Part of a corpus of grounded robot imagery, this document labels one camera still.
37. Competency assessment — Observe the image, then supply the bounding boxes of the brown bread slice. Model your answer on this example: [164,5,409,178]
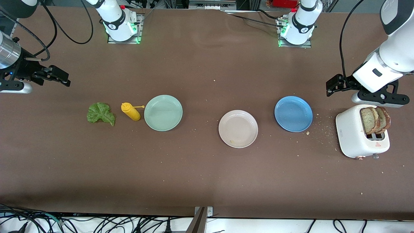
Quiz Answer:
[360,107,379,135]
[375,106,391,134]

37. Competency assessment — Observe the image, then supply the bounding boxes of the green lettuce leaf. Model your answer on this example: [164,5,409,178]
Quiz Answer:
[87,102,115,127]

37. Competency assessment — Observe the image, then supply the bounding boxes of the yellow mustard squeeze bottle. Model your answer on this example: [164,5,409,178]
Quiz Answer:
[121,103,145,121]

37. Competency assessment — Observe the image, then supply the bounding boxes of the blue plate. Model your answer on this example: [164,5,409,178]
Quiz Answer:
[274,96,313,132]

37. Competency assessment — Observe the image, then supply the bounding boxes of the beige plate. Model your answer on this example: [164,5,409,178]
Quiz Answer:
[218,110,258,149]

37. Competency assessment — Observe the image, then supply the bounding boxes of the mint green plate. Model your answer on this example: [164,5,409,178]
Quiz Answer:
[144,94,183,132]

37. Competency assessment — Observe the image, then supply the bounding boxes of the white toaster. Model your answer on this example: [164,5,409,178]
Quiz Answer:
[335,104,390,160]

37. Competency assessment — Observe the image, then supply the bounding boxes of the red box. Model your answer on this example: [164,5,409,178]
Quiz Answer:
[267,0,300,8]

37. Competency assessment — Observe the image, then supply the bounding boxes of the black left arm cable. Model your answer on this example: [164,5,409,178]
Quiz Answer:
[340,0,364,78]

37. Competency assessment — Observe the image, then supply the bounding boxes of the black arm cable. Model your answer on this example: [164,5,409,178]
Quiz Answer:
[0,0,94,62]
[340,0,364,78]

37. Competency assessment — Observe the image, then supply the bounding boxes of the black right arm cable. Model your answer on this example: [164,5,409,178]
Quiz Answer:
[0,0,94,62]

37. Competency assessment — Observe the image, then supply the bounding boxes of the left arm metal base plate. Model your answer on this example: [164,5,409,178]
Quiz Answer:
[278,16,312,48]

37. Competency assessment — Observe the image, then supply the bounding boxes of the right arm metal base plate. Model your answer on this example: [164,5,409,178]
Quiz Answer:
[107,13,143,44]

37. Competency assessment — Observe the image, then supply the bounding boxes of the black base cable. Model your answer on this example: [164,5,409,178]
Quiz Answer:
[223,10,287,28]

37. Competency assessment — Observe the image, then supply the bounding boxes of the black cables behind table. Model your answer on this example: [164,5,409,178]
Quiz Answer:
[125,0,188,10]

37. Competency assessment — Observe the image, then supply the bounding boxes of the black floor cable loops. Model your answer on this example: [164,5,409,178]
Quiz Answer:
[307,219,369,233]

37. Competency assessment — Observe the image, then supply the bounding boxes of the tangled black floor cables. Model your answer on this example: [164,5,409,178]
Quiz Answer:
[0,203,194,233]

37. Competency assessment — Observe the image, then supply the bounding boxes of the aluminium frame piece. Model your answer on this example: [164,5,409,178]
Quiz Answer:
[189,0,237,10]

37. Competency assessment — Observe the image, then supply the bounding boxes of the grey metal camera post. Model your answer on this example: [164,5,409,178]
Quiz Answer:
[186,206,214,233]

